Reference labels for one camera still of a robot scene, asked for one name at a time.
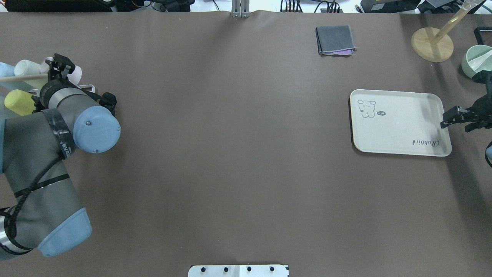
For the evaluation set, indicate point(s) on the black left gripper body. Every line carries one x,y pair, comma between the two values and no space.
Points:
51,87

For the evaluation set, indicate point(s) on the cream white cup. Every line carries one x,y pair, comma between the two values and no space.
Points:
27,68

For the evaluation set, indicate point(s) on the light blue cup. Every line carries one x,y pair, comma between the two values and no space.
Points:
7,70

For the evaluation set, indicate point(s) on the cream rabbit tray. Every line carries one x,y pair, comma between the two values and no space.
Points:
395,122

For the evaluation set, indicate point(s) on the white ceramic spoon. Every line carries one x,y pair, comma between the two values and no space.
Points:
478,62

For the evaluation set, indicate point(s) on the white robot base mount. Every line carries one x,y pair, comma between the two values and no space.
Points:
246,270

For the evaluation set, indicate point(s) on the pink cup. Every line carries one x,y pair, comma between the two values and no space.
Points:
74,77

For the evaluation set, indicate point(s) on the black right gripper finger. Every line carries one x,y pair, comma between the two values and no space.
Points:
455,115

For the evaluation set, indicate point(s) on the folded grey cloth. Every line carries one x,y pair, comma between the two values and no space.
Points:
335,40

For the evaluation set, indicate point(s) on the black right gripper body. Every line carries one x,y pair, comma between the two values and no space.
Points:
482,109

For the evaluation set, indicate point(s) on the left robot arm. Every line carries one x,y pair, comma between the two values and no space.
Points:
49,216

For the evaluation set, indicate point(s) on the yellow cup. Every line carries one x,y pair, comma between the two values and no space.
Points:
20,102

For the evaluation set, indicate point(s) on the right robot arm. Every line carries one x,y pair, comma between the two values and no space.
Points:
484,77

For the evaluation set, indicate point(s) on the aluminium frame post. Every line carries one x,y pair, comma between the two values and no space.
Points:
240,8

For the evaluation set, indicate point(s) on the wooden cup tree stand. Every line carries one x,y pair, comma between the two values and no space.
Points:
435,45

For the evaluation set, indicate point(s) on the green bowl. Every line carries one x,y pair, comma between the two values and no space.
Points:
472,53

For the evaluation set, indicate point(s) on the white wire cup rack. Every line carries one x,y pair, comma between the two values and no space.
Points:
86,88

